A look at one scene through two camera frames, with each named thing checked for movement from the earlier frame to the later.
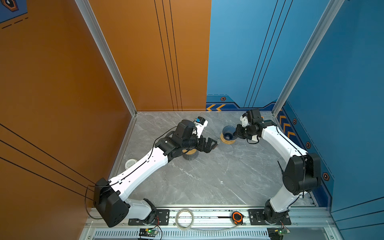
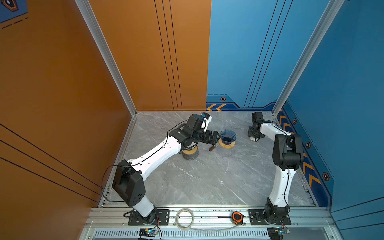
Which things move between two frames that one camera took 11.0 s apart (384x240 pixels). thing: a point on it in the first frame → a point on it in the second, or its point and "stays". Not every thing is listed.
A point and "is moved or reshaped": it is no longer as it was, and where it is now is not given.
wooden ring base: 228,142 is moved or reshaped
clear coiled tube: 180,227 stays
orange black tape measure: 237,217 stays
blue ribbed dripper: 228,131 is moved or reshaped
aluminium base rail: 218,224 stays
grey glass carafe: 189,156 stays
